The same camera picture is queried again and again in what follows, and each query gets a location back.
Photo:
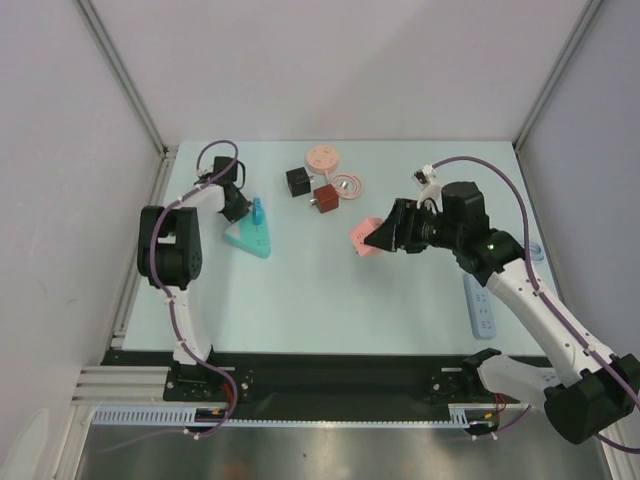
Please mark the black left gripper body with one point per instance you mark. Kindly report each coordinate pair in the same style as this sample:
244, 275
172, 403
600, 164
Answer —
235, 211

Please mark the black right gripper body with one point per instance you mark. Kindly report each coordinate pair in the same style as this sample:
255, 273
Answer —
409, 226

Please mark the blue plug adapter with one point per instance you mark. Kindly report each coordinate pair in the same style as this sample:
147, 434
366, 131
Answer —
258, 213

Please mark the pink cube adapter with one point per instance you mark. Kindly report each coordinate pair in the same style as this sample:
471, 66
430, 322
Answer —
360, 232

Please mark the teal triangular power strip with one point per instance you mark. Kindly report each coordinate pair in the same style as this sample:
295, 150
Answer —
253, 238

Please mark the dark red cube adapter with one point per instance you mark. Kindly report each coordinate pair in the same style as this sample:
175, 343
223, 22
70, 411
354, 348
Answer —
325, 199

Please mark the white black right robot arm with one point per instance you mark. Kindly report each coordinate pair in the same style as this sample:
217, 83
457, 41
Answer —
587, 387

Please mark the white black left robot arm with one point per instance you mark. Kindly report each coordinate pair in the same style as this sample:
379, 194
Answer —
169, 249

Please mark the black cube adapter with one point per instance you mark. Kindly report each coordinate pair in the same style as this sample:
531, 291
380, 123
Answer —
298, 181

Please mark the light blue power strip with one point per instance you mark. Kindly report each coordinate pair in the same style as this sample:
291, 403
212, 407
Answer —
478, 300

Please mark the pink round power strip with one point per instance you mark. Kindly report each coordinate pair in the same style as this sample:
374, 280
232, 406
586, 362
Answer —
322, 159

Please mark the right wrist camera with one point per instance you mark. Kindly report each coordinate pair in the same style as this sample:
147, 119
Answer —
429, 184

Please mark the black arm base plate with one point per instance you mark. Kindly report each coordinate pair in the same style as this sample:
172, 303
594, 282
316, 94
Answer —
325, 388

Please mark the slotted cable duct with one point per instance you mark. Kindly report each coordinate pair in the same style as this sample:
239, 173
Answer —
192, 417

